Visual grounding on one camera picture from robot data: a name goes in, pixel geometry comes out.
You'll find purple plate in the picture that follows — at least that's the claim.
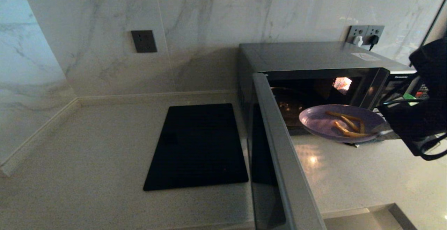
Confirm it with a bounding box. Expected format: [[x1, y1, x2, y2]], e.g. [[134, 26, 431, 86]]
[[299, 104, 389, 143]]

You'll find dark glass microwave door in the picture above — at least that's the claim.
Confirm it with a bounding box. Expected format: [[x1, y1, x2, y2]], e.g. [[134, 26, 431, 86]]
[[248, 73, 327, 230]]

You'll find silver microwave oven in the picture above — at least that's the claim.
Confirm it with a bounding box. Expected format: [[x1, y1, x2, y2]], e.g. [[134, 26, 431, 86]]
[[238, 42, 418, 146]]

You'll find white sticker label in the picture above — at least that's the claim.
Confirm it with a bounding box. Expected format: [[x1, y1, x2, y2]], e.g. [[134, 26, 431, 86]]
[[351, 52, 381, 62]]

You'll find black glass induction cooktop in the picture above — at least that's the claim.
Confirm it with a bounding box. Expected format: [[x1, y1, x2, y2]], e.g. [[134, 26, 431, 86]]
[[143, 103, 249, 191]]

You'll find wire shopping cart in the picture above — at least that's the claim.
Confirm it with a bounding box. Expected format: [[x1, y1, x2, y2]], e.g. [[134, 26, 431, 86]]
[[416, 83, 430, 98]]

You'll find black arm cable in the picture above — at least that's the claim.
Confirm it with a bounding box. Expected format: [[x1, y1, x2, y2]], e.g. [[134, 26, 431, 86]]
[[379, 97, 447, 161]]

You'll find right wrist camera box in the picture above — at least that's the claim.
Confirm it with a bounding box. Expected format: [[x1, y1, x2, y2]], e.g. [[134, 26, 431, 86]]
[[409, 38, 447, 94]]

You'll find black metal frame post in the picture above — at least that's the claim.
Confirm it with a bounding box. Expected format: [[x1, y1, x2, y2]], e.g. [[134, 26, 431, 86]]
[[421, 0, 447, 47]]

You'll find grey double wall socket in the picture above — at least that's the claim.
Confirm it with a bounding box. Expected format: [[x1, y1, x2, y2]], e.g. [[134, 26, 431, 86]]
[[346, 25, 385, 46]]

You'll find dark single wall socket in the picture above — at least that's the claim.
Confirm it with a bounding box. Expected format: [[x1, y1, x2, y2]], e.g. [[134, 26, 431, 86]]
[[131, 30, 157, 53]]

